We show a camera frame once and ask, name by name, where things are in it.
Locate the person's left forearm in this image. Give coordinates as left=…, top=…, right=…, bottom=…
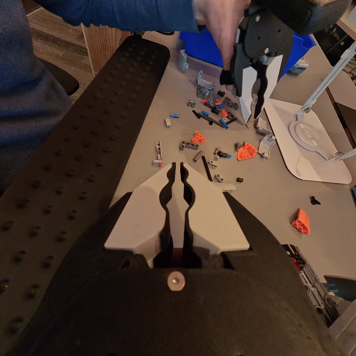
left=36, top=0, right=199, bottom=33

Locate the white book stand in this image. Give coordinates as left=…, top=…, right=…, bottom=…
left=264, top=42, right=356, bottom=184

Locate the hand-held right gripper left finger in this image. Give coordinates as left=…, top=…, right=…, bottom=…
left=104, top=162, right=178, bottom=268

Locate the long black axle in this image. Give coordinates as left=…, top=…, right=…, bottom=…
left=202, top=156, right=213, bottom=182

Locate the wooden pillar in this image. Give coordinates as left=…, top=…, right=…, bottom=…
left=81, top=24, right=132, bottom=76

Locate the pile of small technic pieces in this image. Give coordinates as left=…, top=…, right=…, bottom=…
left=192, top=110, right=226, bottom=128

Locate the person's left hand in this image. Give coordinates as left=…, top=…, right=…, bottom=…
left=193, top=0, right=251, bottom=92

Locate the orange curved panel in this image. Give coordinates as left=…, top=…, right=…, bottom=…
left=290, top=209, right=310, bottom=235

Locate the orange flat panel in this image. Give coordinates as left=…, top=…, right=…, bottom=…
left=237, top=143, right=258, bottom=161

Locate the light grey boxy panel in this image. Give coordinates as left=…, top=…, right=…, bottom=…
left=254, top=117, right=273, bottom=136

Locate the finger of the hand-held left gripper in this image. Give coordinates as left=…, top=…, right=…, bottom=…
left=253, top=55, right=284, bottom=120
left=239, top=66, right=258, bottom=125

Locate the light grey curved panel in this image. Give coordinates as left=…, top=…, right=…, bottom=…
left=198, top=71, right=215, bottom=91
left=257, top=135, right=276, bottom=158

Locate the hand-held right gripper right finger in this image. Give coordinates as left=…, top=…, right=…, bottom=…
left=179, top=162, right=250, bottom=268

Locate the blue storage bin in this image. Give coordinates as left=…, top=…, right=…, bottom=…
left=179, top=28, right=316, bottom=79

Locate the black dimpled pad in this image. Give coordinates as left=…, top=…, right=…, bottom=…
left=0, top=36, right=171, bottom=356

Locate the black chair armrest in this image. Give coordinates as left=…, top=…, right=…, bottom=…
left=39, top=59, right=80, bottom=97

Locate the grey toy hub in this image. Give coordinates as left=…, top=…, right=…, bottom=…
left=288, top=57, right=309, bottom=74

